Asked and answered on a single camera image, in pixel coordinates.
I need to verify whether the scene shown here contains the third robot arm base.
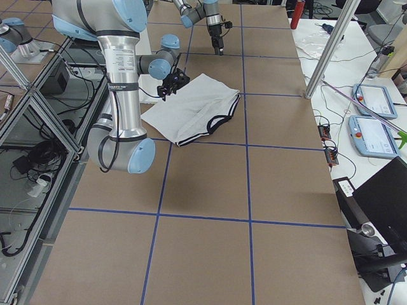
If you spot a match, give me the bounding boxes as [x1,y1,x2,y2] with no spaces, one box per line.
[1,17,46,64]

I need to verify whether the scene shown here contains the lower blue teach pendant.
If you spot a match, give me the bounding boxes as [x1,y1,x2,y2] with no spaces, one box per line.
[348,115,400,159]

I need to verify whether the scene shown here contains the black laptop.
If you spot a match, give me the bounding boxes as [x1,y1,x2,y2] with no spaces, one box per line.
[353,157,406,251]

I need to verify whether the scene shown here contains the aluminium frame post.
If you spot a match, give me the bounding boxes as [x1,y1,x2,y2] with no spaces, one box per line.
[305,0,361,99]

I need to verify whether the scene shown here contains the orange circuit board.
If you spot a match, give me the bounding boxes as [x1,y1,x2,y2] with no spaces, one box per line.
[317,123,339,168]

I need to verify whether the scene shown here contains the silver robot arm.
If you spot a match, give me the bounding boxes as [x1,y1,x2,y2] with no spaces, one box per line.
[172,0,233,56]
[52,1,190,174]

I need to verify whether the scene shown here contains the black power box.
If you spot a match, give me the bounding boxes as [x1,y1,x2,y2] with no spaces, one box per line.
[40,62,69,95]

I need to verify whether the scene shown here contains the black box with label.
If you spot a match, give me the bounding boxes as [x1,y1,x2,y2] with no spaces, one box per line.
[333,177,376,238]

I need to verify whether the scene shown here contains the metal reacher grabber tool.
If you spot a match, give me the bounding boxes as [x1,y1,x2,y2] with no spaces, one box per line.
[321,79,406,149]

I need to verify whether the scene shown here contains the red bottle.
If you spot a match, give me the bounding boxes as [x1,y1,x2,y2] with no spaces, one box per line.
[290,0,306,30]

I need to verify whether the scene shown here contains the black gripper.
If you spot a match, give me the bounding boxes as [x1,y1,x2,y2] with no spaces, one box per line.
[207,21,233,56]
[157,68,190,101]

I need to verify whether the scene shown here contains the aluminium frame structure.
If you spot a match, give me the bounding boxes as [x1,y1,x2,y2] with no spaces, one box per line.
[1,36,107,304]

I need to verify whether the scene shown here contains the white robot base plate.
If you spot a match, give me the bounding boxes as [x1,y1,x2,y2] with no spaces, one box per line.
[104,31,179,111]

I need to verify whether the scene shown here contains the blue teach pendant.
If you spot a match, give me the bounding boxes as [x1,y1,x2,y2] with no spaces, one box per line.
[348,115,400,159]
[352,84,398,119]

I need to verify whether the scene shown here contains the upper blue teach pendant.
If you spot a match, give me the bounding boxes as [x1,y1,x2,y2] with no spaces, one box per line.
[352,84,398,119]

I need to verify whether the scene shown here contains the grey cartoon print t-shirt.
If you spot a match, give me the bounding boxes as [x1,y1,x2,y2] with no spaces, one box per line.
[141,73,240,147]

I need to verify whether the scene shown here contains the clear plastic bag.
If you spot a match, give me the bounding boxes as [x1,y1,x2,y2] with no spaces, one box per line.
[296,31,330,59]

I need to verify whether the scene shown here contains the black monitor stand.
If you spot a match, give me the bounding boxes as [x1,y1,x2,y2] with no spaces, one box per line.
[347,229,406,292]

